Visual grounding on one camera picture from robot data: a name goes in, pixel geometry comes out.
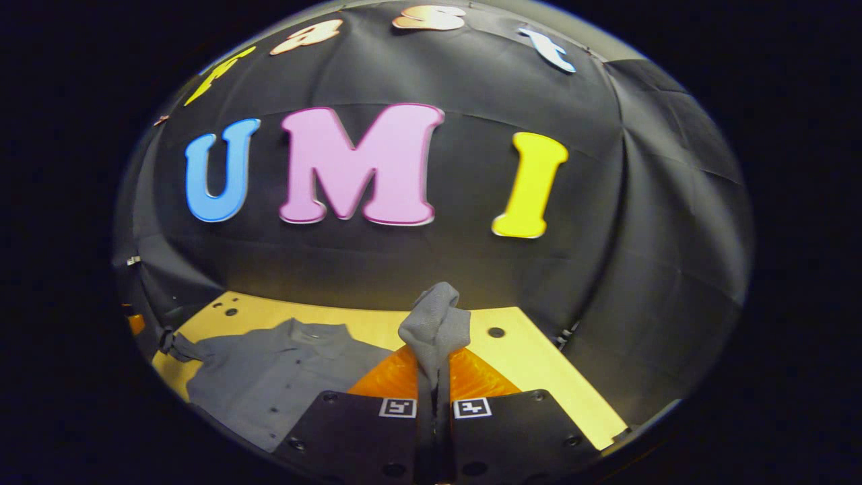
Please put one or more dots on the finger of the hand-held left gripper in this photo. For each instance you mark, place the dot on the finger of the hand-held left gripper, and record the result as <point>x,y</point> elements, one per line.
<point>136,324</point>

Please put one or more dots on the grey button-up shirt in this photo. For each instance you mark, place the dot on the grey button-up shirt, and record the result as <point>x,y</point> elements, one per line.
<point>289,384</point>

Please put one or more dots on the black backdrop cloth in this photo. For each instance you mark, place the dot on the black backdrop cloth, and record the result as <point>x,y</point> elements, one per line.
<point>471,269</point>

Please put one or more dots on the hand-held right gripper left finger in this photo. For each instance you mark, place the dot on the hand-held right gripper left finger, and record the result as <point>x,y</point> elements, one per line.
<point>363,431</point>

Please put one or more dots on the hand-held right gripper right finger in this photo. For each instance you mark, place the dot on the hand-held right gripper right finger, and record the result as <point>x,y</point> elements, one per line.
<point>512,431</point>

